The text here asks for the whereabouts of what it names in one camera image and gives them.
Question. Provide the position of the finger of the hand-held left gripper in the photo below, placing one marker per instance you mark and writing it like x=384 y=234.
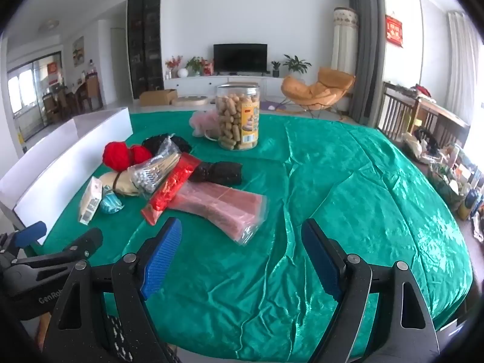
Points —
x=85 y=240
x=32 y=232

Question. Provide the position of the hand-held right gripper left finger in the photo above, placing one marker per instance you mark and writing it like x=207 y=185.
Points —
x=162 y=261

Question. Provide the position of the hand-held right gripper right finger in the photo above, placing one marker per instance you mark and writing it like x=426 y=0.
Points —
x=321 y=261

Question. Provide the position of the pack of pink plastic bags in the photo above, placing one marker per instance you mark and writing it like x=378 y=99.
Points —
x=227 y=208

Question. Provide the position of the red yarn ball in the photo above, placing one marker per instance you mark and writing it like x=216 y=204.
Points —
x=117 y=155
x=141 y=154

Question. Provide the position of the small white packet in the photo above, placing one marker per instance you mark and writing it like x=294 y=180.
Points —
x=90 y=200

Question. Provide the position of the teal yarn ball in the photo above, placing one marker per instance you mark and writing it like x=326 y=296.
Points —
x=111 y=202

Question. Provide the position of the beige cloth bundle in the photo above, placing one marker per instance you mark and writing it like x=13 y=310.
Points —
x=117 y=183

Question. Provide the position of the red plastic packet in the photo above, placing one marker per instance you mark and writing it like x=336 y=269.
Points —
x=170 y=189

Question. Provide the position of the white long box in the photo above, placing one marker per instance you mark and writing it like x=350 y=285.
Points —
x=56 y=158

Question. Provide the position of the green satin cloth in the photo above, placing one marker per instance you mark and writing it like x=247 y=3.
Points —
x=302 y=177

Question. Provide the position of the black patterned clothing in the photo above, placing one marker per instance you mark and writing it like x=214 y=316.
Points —
x=117 y=336

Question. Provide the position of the clear bag of wooden sticks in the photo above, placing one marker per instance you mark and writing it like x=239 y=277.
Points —
x=151 y=172

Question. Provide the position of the black cloth bundle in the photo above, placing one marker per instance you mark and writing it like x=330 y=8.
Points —
x=223 y=173

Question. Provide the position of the black lace cloth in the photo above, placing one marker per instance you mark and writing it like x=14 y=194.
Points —
x=181 y=144

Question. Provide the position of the wooden dining chair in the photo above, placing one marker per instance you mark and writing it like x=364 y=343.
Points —
x=55 y=106
x=90 y=90

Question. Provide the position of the pink mesh bath puff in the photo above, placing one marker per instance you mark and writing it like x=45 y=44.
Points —
x=202 y=123

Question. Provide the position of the white and black cloth pile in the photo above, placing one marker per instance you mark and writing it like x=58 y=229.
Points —
x=418 y=145

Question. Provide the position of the basket of assorted packets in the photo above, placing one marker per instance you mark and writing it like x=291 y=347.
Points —
x=450 y=181

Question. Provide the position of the clear plastic snack jar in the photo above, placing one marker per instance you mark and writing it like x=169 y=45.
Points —
x=234 y=121

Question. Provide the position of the cardboard box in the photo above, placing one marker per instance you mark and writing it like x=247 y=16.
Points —
x=157 y=97

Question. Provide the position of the round beige pet bed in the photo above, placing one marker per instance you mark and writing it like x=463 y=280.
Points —
x=189 y=101

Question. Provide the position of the red window sign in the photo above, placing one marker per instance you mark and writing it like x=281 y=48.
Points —
x=53 y=70

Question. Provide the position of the wooden railing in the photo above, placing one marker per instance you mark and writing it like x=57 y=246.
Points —
x=393 y=109

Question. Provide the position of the orange lounge chair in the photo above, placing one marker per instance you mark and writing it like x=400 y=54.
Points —
x=314 y=90

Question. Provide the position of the white globe ornament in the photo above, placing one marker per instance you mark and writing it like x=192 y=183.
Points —
x=182 y=72

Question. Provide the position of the red flowers in vase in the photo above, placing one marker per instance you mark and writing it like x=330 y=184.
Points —
x=173 y=62

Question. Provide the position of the red gift box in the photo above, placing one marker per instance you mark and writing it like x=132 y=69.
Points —
x=207 y=67

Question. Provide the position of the small dark potted plant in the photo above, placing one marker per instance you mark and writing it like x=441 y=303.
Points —
x=276 y=67

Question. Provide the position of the green leafy potted plant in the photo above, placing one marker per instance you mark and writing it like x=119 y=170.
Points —
x=194 y=64

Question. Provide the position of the large green potted plant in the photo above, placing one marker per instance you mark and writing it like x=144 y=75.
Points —
x=297 y=62

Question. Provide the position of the black glass display cabinet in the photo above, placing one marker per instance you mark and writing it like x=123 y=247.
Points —
x=145 y=45

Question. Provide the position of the round ceiling lamp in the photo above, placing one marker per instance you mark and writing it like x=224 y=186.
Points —
x=48 y=25

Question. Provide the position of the black flat television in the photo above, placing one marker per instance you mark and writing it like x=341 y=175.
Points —
x=240 y=58

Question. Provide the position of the grey curtain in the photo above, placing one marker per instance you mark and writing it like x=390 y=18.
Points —
x=365 y=45

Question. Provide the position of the covered tower air conditioner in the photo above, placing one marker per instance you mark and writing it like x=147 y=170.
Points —
x=345 y=41

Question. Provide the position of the white sheer curtain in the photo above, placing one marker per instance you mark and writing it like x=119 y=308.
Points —
x=461 y=64

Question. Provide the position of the framed wall painting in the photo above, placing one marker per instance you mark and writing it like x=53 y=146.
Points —
x=78 y=49

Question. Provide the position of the red wall hanging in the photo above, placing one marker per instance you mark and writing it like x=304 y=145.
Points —
x=394 y=30

